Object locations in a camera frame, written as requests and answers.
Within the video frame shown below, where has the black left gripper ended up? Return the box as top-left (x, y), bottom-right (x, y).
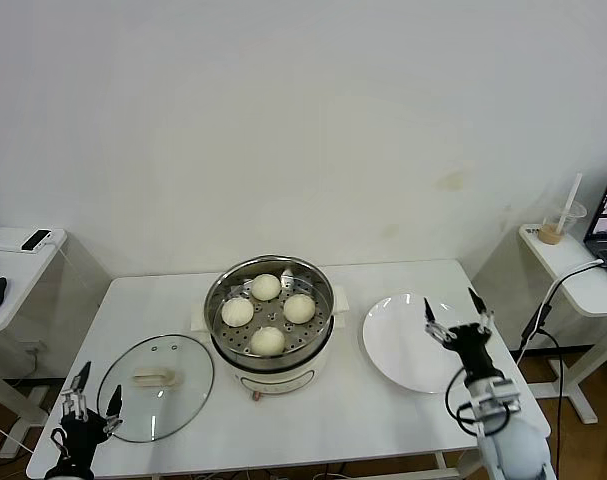
top-left (57, 362), bottom-right (124, 469)

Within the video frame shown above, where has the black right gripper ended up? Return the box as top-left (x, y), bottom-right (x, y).
top-left (422, 287), bottom-right (499, 384)

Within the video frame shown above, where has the round glass lid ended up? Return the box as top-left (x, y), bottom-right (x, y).
top-left (96, 333), bottom-right (216, 444)

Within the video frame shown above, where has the white steamed baozi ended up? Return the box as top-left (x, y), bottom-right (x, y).
top-left (282, 293), bottom-right (317, 324)
top-left (251, 273), bottom-right (282, 301)
top-left (250, 326), bottom-right (286, 357)
top-left (221, 297), bottom-right (255, 327)

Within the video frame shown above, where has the perforated stainless steamer basket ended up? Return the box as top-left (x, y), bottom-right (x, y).
top-left (203, 255), bottom-right (335, 369)

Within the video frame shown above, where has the white round plate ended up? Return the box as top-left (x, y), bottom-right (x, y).
top-left (361, 292), bottom-right (480, 395)

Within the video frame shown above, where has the white side table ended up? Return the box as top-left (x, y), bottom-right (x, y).
top-left (0, 227), bottom-right (109, 460)
top-left (518, 222), bottom-right (607, 426)

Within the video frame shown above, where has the clear plastic drink cup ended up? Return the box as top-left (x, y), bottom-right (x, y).
top-left (541, 199), bottom-right (588, 246)

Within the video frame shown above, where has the black and white phone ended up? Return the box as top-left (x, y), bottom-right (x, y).
top-left (20, 229), bottom-right (53, 253)

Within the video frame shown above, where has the white drinking straw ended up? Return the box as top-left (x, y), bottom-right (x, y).
top-left (555, 172), bottom-right (584, 236)

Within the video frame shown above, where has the white electric cooker base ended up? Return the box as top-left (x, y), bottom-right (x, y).
top-left (189, 283), bottom-right (351, 402)

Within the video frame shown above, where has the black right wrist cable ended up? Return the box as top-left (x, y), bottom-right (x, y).
top-left (445, 372), bottom-right (484, 436)

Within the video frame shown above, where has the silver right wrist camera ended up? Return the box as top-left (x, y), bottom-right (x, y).
top-left (470, 377), bottom-right (522, 416)

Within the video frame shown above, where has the hanging black cable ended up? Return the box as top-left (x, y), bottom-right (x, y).
top-left (535, 327), bottom-right (569, 480)

